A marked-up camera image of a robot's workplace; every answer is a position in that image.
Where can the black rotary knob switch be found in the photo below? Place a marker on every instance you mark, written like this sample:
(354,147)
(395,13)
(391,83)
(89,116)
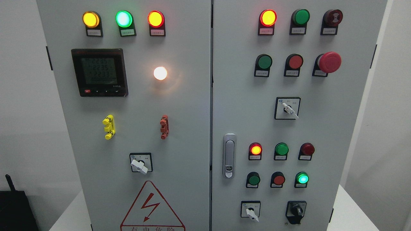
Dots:
(295,211)

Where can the grey electrical control cabinet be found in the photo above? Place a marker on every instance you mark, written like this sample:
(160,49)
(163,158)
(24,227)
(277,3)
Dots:
(209,51)

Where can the red terminal connector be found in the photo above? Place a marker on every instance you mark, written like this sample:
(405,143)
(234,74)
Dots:
(164,123)

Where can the red lamp lower left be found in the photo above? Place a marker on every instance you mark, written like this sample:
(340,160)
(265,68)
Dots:
(255,151)

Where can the white lit indicator lamp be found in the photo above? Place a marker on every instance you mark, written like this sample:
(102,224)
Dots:
(160,73)

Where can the green push button upper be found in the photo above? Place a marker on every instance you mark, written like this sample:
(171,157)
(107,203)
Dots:
(262,65)

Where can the green push button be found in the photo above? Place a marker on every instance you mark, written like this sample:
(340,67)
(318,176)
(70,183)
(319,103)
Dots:
(253,180)
(262,65)

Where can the green push button lower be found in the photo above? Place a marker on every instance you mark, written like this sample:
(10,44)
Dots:
(253,180)

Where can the green lamp lower middle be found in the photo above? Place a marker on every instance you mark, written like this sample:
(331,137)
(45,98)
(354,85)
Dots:
(281,151)

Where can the red push button lower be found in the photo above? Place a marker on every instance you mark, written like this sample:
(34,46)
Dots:
(277,180)

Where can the red push button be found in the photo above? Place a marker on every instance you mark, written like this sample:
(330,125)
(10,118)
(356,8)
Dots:
(277,180)
(293,65)

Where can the yellow terminal connector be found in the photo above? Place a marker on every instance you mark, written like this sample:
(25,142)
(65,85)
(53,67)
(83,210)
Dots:
(109,126)

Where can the red push button upper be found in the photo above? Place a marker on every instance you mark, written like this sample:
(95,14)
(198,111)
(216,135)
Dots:
(293,65)

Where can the red lamp lower right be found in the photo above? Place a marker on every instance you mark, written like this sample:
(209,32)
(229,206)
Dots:
(306,152)

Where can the red indicator lamp left door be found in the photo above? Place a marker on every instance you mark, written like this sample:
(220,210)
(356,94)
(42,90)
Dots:
(156,22)

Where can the red lightning warning sticker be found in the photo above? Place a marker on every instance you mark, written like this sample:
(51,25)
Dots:
(151,212)

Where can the black digital power meter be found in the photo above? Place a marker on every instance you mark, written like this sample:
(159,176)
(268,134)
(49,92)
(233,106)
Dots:
(100,72)

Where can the green lamp bottom right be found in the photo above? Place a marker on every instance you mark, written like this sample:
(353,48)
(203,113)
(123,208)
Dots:
(301,180)

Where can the red indicator lamp top right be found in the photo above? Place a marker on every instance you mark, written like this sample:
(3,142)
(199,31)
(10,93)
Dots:
(266,23)

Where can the lit green indicator lamp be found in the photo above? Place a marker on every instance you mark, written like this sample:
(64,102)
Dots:
(126,23)

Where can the red emergency stop button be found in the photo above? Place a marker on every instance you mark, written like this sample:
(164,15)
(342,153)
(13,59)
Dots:
(326,63)

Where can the green indicator lamp top right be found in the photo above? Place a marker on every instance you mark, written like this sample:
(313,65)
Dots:
(299,20)

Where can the yellow indicator lamp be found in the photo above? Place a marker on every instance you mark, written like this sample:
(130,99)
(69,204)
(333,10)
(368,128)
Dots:
(93,24)

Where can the black device with antenna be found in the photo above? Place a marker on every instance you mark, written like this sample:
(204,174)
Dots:
(15,211)

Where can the silver door lock handle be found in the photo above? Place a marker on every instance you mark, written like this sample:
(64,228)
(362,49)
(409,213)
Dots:
(228,161)

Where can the white selector switch left door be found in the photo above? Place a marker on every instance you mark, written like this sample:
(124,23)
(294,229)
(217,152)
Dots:
(141,162)

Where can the white selector switch middle right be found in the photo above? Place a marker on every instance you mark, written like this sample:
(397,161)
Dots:
(287,108)

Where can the white selector switch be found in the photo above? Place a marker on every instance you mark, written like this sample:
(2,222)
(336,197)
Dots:
(251,210)
(287,108)

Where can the white selector switch bottom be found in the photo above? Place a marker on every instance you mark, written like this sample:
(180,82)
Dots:
(251,210)

